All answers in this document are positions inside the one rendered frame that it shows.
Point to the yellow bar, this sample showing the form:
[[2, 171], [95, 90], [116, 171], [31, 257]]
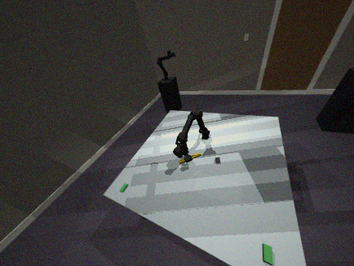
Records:
[[193, 156]]

